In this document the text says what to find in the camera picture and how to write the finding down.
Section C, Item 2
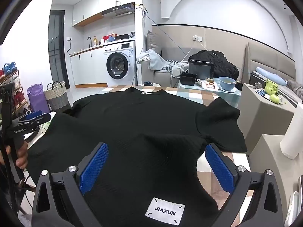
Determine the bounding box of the black knit sweater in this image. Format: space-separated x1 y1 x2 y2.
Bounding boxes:
26 86 248 227

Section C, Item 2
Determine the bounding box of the light blue clothes pile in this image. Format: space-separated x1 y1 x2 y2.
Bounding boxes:
137 49 169 71

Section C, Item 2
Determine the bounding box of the left hand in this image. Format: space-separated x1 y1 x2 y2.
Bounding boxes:
0 141 28 170

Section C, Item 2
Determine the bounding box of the purple bag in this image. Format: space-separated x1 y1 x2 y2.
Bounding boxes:
27 83 50 113

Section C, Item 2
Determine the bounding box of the woven laundry basket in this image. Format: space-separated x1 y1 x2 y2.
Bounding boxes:
44 81 71 112

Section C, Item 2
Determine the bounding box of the shoe rack with shoes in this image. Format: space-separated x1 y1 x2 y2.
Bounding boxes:
1 61 29 118

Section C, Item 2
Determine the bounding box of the checkered table cloth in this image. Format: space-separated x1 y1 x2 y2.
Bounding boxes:
23 84 255 227

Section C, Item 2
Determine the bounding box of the white paper roll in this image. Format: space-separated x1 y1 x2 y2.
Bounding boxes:
280 103 303 160

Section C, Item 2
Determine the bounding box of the grey cabinet box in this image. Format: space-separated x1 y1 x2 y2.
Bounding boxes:
238 84 295 155

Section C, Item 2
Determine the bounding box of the white washing machine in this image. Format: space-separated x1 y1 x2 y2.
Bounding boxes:
103 40 137 87

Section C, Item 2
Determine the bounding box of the green plush toy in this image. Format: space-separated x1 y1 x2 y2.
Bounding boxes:
265 79 280 104

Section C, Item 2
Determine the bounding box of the grey blanket on bed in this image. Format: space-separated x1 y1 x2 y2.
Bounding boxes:
287 80 303 100

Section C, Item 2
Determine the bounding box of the grey sofa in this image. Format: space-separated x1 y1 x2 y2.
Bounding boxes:
141 25 249 88

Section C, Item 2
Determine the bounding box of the blue bowl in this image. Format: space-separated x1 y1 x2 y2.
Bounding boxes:
219 76 236 93

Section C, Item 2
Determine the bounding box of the blue pillow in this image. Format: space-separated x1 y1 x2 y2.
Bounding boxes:
256 67 287 86

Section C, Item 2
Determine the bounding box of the range hood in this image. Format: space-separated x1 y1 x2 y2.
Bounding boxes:
102 3 135 18

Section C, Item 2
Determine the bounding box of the black jacket on sofa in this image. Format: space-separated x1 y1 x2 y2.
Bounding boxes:
187 50 239 80

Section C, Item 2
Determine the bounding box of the small black tray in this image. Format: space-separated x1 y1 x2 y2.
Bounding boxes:
180 73 197 86

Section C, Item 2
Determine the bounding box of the black storage box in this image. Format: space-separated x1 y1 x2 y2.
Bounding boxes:
188 59 215 80

